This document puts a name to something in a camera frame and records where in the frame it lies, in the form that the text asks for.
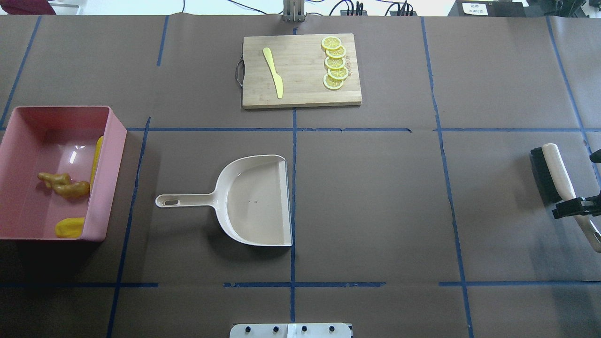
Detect wooden cutting board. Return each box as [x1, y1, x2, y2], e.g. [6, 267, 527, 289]
[242, 33, 362, 109]

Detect tan toy ginger root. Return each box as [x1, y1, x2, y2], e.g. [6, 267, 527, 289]
[37, 172, 91, 199]

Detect yellow toy corn cob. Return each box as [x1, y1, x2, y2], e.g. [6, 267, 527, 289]
[89, 136, 104, 192]

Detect beige plastic dustpan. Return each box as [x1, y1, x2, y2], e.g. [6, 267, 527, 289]
[155, 154, 293, 247]

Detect black power strip box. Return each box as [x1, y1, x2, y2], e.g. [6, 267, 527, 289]
[447, 0, 526, 17]

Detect aluminium frame post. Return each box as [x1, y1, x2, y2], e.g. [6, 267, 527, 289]
[282, 0, 307, 22]

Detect lemon slice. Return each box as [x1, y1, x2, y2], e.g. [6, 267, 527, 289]
[327, 67, 349, 81]
[323, 74, 344, 91]
[324, 56, 346, 70]
[320, 36, 343, 51]
[325, 45, 347, 59]

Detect yellow plastic toy knife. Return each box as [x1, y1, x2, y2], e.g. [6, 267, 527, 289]
[262, 47, 284, 99]

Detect pink plastic bin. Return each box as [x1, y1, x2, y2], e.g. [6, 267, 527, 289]
[0, 106, 127, 242]

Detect beige hand brush black bristles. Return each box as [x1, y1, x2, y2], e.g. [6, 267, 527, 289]
[530, 143, 601, 253]

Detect yellow toy potato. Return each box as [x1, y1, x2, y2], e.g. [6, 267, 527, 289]
[54, 217, 85, 239]

